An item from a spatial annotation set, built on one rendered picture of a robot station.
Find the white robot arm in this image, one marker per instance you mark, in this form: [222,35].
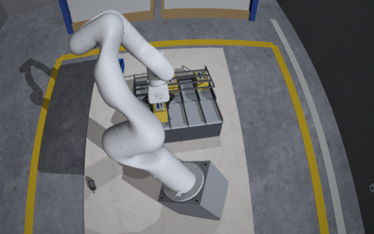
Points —
[138,141]

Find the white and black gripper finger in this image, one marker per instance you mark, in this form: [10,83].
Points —
[147,103]
[170,99]

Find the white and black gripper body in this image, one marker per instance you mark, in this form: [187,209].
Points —
[157,94]

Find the blue open bin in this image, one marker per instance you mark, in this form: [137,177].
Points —
[121,61]

